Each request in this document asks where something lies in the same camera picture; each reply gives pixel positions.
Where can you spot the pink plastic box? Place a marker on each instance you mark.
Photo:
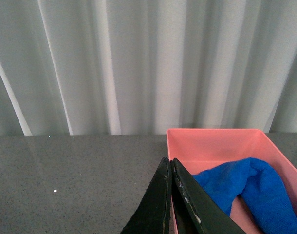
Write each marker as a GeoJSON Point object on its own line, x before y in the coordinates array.
{"type": "Point", "coordinates": [203, 149]}

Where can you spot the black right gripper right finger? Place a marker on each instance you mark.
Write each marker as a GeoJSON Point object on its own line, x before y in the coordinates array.
{"type": "Point", "coordinates": [194, 211]}

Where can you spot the white pleated curtain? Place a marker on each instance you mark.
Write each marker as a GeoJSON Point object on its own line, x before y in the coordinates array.
{"type": "Point", "coordinates": [120, 67]}

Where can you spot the blue microfiber cloth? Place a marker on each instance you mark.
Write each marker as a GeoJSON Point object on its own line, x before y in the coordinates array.
{"type": "Point", "coordinates": [261, 188]}

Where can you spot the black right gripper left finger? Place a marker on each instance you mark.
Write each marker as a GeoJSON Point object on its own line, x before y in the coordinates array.
{"type": "Point", "coordinates": [152, 216]}

